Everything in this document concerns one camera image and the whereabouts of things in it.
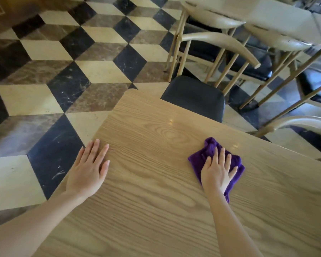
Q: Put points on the wooden chair with black seat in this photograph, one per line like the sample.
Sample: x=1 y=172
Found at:
x=314 y=85
x=211 y=17
x=299 y=123
x=195 y=97
x=275 y=37

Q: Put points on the light wooden dining table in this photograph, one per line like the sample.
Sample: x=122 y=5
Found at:
x=278 y=13

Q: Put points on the person's left forearm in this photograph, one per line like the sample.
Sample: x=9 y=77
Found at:
x=29 y=227

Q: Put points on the person's left little finger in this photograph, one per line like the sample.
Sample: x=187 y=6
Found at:
x=79 y=155

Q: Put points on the person's right forearm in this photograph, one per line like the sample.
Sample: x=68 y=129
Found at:
x=230 y=227

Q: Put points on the person's left middle finger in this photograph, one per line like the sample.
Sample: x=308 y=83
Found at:
x=93 y=150

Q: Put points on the person's right thumb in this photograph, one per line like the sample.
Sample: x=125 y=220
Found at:
x=206 y=164

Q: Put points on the purple cleaning cloth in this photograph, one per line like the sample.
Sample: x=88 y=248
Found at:
x=199 y=159

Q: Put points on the person's right hand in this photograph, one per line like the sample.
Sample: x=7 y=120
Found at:
x=215 y=179

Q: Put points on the person's left hand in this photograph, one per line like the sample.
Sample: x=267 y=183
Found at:
x=83 y=176

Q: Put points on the person's right little finger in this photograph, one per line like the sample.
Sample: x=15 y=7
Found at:
x=233 y=173

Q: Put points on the person's right middle finger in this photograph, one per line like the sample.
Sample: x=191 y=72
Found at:
x=222 y=157

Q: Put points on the person's left thumb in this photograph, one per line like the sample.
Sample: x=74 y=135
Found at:
x=105 y=169

